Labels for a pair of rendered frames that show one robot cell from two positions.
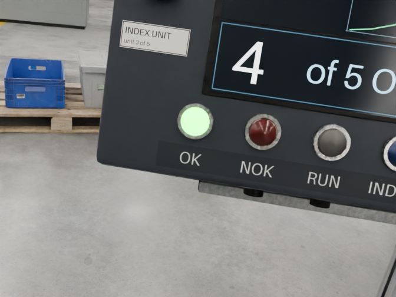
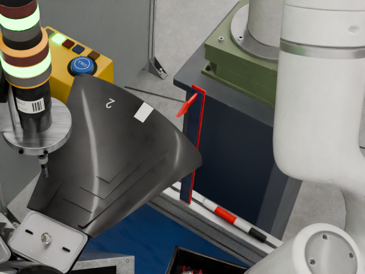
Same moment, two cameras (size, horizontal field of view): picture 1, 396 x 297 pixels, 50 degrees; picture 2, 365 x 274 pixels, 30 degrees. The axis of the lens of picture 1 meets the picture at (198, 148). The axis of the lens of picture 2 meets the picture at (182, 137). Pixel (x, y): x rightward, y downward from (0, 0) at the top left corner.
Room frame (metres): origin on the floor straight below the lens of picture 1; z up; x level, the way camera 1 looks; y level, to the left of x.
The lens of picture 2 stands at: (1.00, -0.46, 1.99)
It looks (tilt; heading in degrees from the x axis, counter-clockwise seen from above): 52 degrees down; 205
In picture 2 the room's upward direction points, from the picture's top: 6 degrees clockwise
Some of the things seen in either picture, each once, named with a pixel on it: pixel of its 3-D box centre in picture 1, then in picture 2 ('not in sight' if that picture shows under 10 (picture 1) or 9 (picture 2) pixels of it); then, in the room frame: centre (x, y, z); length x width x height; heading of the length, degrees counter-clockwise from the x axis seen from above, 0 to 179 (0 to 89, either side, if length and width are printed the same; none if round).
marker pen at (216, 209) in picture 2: not in sight; (234, 220); (0.32, -0.65, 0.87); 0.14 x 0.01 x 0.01; 84
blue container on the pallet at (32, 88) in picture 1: (36, 82); not in sight; (3.08, 1.29, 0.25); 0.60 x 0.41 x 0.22; 21
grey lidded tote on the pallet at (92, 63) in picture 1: (104, 78); not in sight; (3.26, 0.82, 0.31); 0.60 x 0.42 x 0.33; 21
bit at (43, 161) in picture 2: not in sight; (43, 162); (0.68, -0.78, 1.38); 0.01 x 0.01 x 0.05
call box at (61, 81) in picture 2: not in sight; (65, 75); (0.30, -1.05, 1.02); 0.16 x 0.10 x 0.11; 87
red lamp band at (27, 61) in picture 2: not in sight; (23, 44); (0.68, -0.78, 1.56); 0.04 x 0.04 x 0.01
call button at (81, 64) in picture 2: not in sight; (82, 66); (0.30, -1.00, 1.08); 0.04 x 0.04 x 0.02
